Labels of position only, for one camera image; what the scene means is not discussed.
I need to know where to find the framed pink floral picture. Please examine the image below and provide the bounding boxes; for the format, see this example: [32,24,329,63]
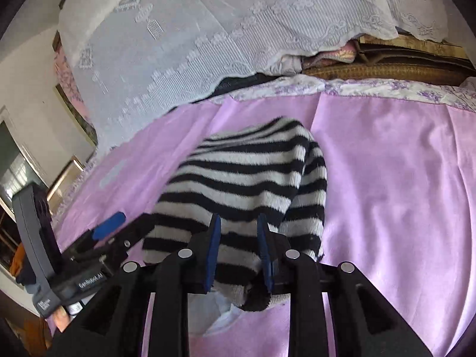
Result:
[52,32,99,147]

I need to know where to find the purple floral bed sheet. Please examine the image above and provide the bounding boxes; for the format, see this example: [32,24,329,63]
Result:
[48,73,476,227]

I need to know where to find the pink striped cloth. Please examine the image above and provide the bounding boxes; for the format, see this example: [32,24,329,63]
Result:
[303,43,358,65]

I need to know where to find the black white striped sweater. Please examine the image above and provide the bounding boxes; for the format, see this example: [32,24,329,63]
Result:
[142,117,328,312]

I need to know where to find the white lace cover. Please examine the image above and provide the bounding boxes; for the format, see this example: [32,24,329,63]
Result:
[57,0,452,149]

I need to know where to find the dark blue cloth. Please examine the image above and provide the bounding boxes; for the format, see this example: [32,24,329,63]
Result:
[15,256,38,287]

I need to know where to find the brown wicker headboard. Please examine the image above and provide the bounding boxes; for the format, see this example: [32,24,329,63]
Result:
[301,35,476,86]

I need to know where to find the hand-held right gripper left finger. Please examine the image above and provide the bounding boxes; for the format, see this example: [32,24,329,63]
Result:
[46,214,222,357]

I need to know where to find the glass sliding door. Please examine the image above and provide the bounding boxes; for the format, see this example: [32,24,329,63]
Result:
[0,117,50,224]

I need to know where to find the person's left hand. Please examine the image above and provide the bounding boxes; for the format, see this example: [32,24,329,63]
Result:
[52,304,79,333]

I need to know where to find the orange cloth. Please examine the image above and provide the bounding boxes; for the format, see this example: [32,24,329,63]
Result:
[9,243,26,278]

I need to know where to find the gold picture frame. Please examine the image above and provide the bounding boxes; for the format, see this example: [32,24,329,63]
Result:
[46,158,85,202]

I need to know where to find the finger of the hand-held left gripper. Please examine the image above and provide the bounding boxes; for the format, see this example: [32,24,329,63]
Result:
[76,212,126,250]
[108,214,155,265]

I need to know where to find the pink bed sheet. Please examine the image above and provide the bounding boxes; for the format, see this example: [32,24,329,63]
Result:
[48,91,476,357]

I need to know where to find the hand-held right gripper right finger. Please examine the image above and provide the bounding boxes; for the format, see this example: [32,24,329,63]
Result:
[256,214,434,357]

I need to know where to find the white cloth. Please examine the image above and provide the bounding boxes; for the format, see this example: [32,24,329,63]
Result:
[268,56,303,76]

